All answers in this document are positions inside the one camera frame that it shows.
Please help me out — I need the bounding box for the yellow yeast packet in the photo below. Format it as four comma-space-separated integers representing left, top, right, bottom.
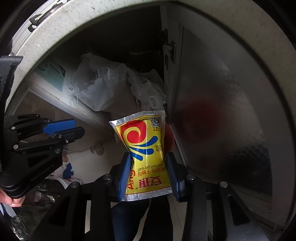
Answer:
110, 110, 172, 201

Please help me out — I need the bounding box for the red trash bin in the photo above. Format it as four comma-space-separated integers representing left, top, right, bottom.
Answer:
164, 124, 174, 153

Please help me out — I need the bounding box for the person's left hand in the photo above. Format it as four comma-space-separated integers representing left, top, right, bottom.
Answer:
0, 187, 25, 207

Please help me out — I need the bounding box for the black gas stove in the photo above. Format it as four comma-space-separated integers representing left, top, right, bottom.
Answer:
27, 1, 68, 32

